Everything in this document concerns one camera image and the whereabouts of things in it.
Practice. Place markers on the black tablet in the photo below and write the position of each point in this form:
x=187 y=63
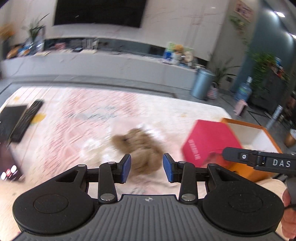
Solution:
x=10 y=116

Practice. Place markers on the wall mounted television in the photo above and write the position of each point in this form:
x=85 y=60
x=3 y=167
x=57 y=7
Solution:
x=113 y=12

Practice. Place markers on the white marble tv console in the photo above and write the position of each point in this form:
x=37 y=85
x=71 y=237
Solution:
x=101 y=64

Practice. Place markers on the green plant in vase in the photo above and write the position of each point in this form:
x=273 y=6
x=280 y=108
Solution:
x=36 y=32

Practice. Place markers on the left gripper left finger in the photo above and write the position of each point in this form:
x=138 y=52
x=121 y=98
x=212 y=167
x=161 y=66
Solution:
x=107 y=175

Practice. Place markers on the lace tablecloth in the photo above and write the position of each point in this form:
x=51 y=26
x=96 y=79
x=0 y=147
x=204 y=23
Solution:
x=75 y=125

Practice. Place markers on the white round hand fan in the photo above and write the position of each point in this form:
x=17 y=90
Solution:
x=188 y=56

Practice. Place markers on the pastel woven handbag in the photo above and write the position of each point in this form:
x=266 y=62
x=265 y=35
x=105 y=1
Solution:
x=213 y=91

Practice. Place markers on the person right hand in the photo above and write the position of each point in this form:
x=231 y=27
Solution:
x=288 y=221

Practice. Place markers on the potted long leaf plant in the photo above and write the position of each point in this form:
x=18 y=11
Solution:
x=221 y=69

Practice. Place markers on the phone with red lights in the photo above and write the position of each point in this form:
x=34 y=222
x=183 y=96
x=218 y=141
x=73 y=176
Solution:
x=9 y=167

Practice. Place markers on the blue metal trash bin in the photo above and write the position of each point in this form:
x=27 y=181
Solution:
x=203 y=81

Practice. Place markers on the brown plush towel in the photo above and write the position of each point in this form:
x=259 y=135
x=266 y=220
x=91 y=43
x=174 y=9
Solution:
x=145 y=152

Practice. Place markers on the black remote control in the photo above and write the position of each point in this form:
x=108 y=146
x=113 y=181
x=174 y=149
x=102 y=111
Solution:
x=25 y=121

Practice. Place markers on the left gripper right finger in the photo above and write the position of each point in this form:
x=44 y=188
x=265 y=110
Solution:
x=187 y=175

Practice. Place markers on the pink space heater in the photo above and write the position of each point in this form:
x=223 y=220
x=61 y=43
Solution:
x=240 y=108

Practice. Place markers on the red lidded storage box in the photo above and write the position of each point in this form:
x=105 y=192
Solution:
x=206 y=142

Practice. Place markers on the small teddy bear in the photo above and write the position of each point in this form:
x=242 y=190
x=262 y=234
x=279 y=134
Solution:
x=178 y=50

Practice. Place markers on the blue water jug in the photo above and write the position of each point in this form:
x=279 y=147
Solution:
x=244 y=91

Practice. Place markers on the dark cabinet with plants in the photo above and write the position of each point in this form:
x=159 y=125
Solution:
x=269 y=82

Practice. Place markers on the orange cardboard box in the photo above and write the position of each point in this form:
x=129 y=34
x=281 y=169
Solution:
x=251 y=137

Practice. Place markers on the framed wall picture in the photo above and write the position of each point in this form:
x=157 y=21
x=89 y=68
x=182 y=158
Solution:
x=242 y=9

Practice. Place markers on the gold round vase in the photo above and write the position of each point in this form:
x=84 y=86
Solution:
x=290 y=139

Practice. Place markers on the dried yellow flowers vase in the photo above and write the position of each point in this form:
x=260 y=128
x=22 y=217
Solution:
x=7 y=31

